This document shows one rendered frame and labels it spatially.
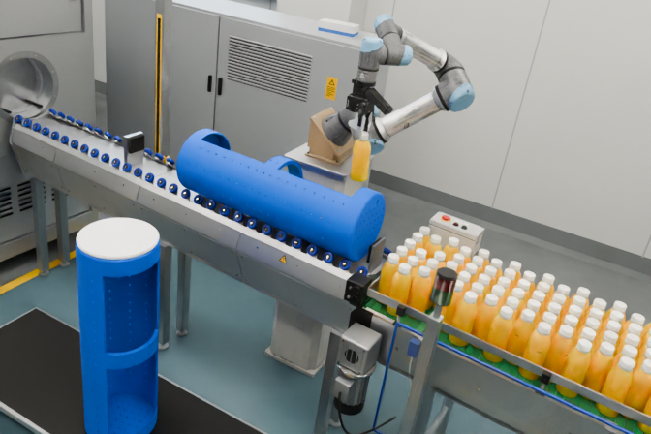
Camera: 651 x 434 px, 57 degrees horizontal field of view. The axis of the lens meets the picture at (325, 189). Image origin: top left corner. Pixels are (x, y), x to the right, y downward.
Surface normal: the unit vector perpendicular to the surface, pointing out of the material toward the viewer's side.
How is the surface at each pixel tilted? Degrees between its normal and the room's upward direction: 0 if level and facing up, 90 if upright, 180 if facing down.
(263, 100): 90
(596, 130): 90
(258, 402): 0
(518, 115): 90
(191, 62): 90
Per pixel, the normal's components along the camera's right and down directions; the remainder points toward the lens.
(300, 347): -0.47, 0.32
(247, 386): 0.13, -0.90
